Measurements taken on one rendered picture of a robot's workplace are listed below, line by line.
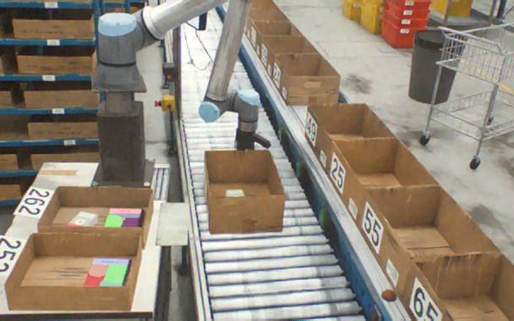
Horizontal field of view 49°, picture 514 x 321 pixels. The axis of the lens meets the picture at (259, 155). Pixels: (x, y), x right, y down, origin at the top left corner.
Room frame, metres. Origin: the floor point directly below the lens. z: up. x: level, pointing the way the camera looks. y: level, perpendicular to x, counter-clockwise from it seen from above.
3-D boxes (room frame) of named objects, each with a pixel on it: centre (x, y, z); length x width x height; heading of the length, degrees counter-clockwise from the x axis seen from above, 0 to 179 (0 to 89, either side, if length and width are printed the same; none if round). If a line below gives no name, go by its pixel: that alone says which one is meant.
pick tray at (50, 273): (1.48, 0.58, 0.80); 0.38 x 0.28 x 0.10; 95
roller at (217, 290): (1.54, -0.10, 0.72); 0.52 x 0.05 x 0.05; 102
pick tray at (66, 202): (1.80, 0.60, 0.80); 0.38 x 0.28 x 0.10; 94
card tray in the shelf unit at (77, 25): (3.13, 1.19, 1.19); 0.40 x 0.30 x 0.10; 102
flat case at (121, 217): (1.80, 0.51, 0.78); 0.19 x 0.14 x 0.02; 5
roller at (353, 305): (1.41, -0.12, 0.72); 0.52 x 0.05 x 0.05; 102
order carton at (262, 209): (2.02, 0.06, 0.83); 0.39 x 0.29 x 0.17; 10
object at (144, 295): (1.83, 0.65, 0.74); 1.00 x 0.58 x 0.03; 7
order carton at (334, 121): (2.33, -0.39, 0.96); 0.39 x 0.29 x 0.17; 12
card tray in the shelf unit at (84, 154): (3.12, 1.19, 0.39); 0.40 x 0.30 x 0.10; 102
